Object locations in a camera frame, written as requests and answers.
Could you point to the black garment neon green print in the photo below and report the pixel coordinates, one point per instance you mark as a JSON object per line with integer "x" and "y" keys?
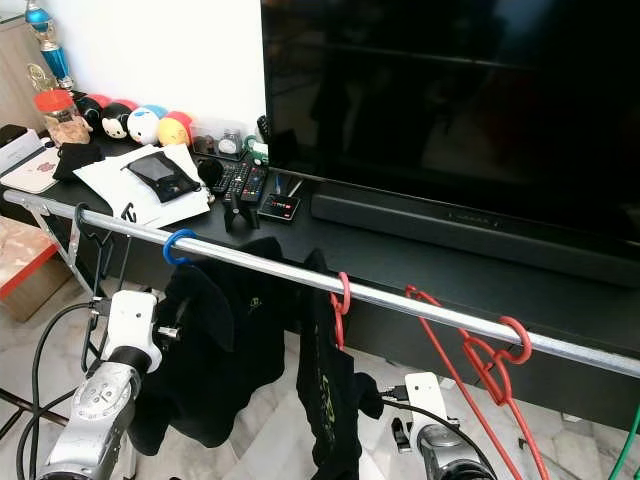
{"x": 210, "y": 340}

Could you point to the blue plastic hanger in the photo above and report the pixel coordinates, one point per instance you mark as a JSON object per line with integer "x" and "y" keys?
{"x": 170, "y": 250}

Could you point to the red plastic hanger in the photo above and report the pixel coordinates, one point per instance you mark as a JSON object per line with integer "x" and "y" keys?
{"x": 344, "y": 295}
{"x": 490, "y": 370}

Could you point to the green plastic hanger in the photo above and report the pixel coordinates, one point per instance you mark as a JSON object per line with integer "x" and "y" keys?
{"x": 630, "y": 440}

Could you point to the black fonemax print shirt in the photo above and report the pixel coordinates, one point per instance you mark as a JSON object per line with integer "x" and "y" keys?
{"x": 330, "y": 400}

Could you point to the silver metal clothes rack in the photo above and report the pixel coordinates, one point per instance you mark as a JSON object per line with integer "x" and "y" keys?
{"x": 260, "y": 260}

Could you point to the black phone case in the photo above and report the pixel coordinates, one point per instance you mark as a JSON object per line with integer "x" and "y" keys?
{"x": 162, "y": 177}

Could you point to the small black media box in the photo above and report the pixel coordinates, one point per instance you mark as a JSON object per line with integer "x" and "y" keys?
{"x": 278, "y": 207}

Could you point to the black remote control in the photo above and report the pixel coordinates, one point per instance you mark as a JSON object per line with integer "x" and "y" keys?
{"x": 245, "y": 182}

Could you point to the black TV console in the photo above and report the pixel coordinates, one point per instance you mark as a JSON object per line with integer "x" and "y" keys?
{"x": 460, "y": 275}

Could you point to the small black pouch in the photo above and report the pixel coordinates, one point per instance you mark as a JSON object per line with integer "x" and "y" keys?
{"x": 78, "y": 160}

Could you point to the small grey figurine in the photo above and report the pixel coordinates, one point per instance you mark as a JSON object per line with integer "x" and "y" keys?
{"x": 230, "y": 143}

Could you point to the green white pen cup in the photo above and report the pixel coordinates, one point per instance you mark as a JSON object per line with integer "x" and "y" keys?
{"x": 257, "y": 147}

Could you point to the beige card with red print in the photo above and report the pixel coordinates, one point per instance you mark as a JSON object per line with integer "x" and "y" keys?
{"x": 38, "y": 175}

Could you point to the white teal plush ball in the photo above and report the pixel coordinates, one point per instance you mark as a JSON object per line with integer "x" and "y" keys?
{"x": 143, "y": 124}

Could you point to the black soundbar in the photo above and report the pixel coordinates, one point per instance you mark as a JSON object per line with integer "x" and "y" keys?
{"x": 460, "y": 230}

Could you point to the black Mickey plush ball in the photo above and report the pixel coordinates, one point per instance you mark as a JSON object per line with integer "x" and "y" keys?
{"x": 116, "y": 122}

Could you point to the white black flat box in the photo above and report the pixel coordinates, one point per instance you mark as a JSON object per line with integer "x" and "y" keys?
{"x": 20, "y": 150}

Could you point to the black plush ball red top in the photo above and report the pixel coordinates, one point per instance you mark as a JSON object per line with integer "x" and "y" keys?
{"x": 95, "y": 105}

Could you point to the gold blue trophy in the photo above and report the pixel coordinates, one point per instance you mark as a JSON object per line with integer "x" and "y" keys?
{"x": 52, "y": 50}

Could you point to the black flat television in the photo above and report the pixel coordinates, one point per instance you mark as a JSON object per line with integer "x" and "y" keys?
{"x": 450, "y": 100}

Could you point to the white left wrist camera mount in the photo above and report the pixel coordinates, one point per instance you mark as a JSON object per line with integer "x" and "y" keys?
{"x": 135, "y": 315}

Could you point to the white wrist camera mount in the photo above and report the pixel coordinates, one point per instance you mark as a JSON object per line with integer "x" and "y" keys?
{"x": 135, "y": 315}
{"x": 425, "y": 395}

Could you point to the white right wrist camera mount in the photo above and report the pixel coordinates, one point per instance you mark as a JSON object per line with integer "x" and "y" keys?
{"x": 425, "y": 395}

